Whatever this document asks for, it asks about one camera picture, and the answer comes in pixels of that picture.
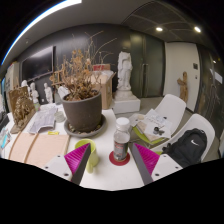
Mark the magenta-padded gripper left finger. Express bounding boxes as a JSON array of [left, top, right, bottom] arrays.
[[43, 142, 92, 186]]

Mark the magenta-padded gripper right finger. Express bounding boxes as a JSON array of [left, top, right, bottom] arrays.
[[131, 142, 183, 186]]

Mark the clear bottle with white cap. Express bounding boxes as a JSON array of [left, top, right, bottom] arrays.
[[113, 116, 131, 163]]

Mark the yellow-green mug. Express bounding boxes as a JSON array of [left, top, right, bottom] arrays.
[[74, 138, 100, 174]]

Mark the flat round red coaster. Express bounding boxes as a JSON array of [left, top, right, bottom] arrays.
[[108, 150, 131, 167]]

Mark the stack of papers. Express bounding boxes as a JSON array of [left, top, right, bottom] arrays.
[[129, 108, 174, 143]]

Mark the light wooden panel board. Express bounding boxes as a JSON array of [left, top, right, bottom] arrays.
[[7, 131, 71, 169]]

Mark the dark round plant saucer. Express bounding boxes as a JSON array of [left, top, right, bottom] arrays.
[[63, 113, 108, 139]]

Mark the black backpack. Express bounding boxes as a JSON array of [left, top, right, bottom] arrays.
[[162, 128, 208, 169]]

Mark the small white cup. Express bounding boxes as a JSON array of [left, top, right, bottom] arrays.
[[54, 110, 67, 123]]

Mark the dried plant in dark pot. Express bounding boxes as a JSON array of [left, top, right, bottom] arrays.
[[49, 31, 118, 133]]

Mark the printed newspaper sheet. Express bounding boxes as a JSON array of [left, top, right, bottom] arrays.
[[28, 104, 58, 135]]

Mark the white plastic chair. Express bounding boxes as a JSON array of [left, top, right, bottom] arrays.
[[131, 93, 187, 148]]

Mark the white chair with green cushion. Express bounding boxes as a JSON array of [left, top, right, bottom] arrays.
[[151, 113, 216, 164]]

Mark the white plaster figurine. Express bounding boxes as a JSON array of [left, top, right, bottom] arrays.
[[43, 82, 54, 104]]

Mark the colourful painted sheet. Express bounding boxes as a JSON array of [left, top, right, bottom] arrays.
[[0, 128, 13, 149]]

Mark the brown carved relief sculpture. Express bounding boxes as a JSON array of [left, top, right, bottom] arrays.
[[8, 85, 37, 134]]

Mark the cardboard box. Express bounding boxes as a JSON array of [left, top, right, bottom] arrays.
[[91, 69, 116, 110]]

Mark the wooden figure sculpture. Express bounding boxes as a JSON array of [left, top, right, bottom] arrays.
[[176, 70, 189, 103]]

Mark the wooden easel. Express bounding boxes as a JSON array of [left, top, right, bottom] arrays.
[[49, 68, 66, 88]]

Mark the white plaster bust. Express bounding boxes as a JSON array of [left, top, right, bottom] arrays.
[[20, 79, 31, 98]]

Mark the dark double door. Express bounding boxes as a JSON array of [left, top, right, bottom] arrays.
[[129, 31, 166, 98]]

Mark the white cabinet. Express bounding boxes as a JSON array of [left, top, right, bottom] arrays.
[[4, 61, 21, 93]]

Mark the white headless statue on pedestal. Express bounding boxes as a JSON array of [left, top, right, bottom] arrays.
[[111, 50, 142, 115]]

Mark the black wall screen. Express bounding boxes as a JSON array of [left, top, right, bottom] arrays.
[[21, 45, 56, 83]]

